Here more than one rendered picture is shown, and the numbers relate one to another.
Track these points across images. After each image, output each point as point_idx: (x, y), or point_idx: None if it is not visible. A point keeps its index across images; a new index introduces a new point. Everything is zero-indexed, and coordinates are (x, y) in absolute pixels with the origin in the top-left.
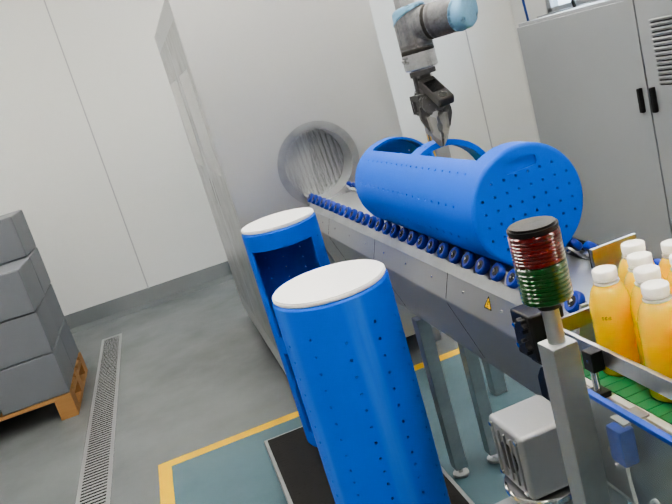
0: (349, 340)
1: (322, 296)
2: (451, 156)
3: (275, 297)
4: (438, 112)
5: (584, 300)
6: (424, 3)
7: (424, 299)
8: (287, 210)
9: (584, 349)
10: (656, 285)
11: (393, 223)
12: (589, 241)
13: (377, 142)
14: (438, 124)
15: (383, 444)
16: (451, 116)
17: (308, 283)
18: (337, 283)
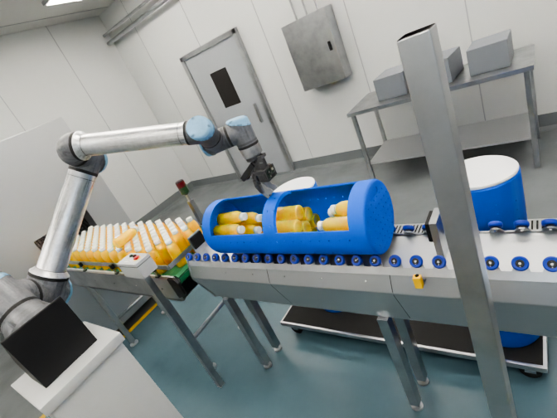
0: None
1: (282, 186)
2: (462, 301)
3: (303, 177)
4: (263, 182)
5: None
6: (226, 124)
7: None
8: (508, 174)
9: (201, 223)
10: (176, 218)
11: (411, 247)
12: (214, 253)
13: (366, 181)
14: (269, 189)
15: None
16: (257, 189)
17: (299, 183)
18: (284, 189)
